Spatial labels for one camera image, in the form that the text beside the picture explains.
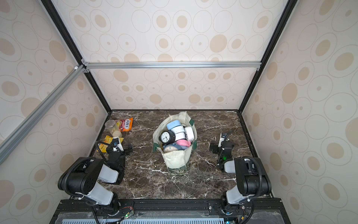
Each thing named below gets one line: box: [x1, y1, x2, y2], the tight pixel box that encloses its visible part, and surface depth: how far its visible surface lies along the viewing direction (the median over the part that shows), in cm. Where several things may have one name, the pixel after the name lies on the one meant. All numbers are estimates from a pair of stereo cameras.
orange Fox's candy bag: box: [118, 117, 134, 133], surface depth 108 cm
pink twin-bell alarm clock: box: [176, 139, 192, 147], surface depth 85 cm
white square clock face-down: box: [184, 126, 195, 142], surface depth 85 cm
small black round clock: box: [158, 130, 176, 145], surface depth 83 cm
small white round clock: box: [171, 125, 187, 141], surface depth 87 cm
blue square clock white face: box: [166, 119, 186, 133], surface depth 88 cm
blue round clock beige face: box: [163, 142, 184, 154], surface depth 79 cm
